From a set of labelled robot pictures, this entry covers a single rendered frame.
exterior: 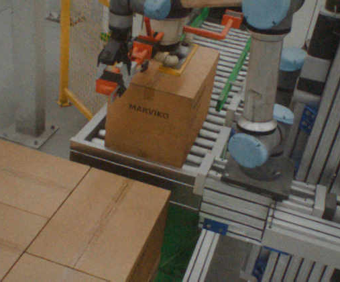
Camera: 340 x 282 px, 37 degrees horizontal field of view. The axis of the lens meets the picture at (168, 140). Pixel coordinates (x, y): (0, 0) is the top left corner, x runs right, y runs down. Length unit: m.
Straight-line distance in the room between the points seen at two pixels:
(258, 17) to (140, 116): 1.17
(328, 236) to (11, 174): 1.40
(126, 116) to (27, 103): 1.20
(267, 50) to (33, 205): 1.26
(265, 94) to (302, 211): 0.48
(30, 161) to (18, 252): 0.58
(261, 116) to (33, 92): 2.19
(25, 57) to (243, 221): 1.98
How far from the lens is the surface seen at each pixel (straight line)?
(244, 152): 1.48
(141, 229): 2.13
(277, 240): 1.66
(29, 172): 2.39
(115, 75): 1.73
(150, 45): 1.98
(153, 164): 2.38
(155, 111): 2.33
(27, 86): 3.40
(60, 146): 3.52
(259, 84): 1.41
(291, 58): 2.03
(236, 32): 4.27
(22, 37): 3.28
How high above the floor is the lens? 2.00
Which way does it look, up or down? 33 degrees down
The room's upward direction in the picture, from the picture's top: 9 degrees clockwise
